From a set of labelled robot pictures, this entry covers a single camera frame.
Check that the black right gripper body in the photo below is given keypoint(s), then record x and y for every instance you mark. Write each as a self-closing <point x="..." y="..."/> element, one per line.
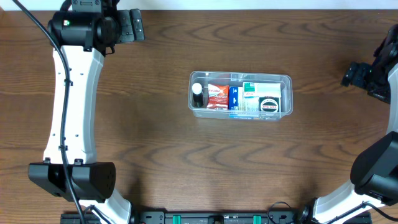
<point x="359" y="75"/>

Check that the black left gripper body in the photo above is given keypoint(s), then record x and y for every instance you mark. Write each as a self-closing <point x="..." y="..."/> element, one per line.
<point x="129" y="27"/>

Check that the dark bottle white cap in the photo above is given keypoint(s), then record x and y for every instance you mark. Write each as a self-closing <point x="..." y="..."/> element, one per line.
<point x="197" y="94"/>

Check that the white green Panadol box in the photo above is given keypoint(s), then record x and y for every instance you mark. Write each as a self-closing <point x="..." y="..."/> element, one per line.
<point x="252" y="89"/>

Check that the red Panadol box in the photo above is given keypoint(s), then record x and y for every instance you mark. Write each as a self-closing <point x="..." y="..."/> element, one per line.
<point x="218" y="96"/>

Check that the blue fever patch box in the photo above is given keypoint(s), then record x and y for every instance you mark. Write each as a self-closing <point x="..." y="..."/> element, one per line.
<point x="242" y="107"/>

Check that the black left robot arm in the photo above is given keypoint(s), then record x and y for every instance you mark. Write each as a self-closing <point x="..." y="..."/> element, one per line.
<point x="82" y="34"/>

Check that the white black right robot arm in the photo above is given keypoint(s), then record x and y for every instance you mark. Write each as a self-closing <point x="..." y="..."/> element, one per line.
<point x="373" y="177"/>

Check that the clear plastic container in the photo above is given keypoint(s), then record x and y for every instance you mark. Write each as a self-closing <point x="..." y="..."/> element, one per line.
<point x="237" y="79"/>

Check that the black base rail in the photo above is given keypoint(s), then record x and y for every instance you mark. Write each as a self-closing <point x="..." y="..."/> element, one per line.
<point x="284" y="217"/>

